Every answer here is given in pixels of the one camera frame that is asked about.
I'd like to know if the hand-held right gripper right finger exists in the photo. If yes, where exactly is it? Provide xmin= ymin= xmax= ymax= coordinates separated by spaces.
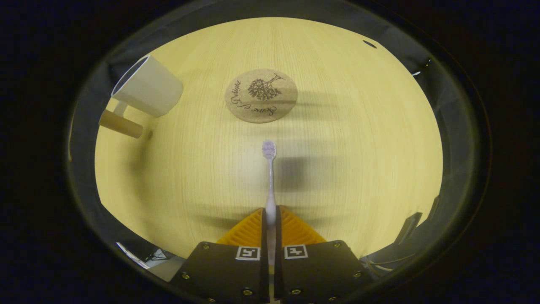
xmin=274 ymin=206 xmax=374 ymax=304

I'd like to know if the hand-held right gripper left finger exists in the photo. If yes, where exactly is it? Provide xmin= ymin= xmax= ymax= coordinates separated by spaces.
xmin=171 ymin=208 xmax=270 ymax=304

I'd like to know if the white toothbrush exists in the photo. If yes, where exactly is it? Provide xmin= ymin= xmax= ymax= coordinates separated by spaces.
xmin=262 ymin=140 xmax=279 ymax=302

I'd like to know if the round cork coaster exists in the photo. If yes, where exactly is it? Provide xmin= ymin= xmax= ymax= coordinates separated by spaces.
xmin=225 ymin=69 xmax=298 ymax=124

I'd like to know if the white cup with wooden handle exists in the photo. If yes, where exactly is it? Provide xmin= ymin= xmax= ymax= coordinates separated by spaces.
xmin=98 ymin=55 xmax=184 ymax=139

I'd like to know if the light wooden desktop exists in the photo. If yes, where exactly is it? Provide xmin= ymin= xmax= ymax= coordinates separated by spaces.
xmin=95 ymin=17 xmax=443 ymax=259

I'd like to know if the black cable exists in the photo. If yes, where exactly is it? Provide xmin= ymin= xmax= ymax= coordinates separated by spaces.
xmin=366 ymin=252 xmax=419 ymax=273

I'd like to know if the dark frame bar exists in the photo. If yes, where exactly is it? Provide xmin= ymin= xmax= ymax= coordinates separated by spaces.
xmin=396 ymin=212 xmax=423 ymax=246

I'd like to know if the white cable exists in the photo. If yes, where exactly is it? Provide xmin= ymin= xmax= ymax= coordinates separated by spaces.
xmin=410 ymin=59 xmax=432 ymax=77

